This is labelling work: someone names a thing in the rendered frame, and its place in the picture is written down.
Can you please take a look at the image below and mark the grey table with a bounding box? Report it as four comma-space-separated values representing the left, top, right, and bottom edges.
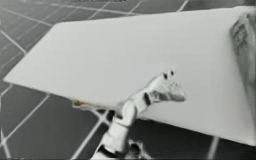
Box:
3, 5, 256, 147

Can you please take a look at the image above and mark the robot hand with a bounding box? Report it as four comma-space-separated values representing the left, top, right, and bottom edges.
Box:
143, 69, 187, 106

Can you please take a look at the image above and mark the grey mesh tray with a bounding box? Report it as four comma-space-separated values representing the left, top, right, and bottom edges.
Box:
229, 12, 256, 126

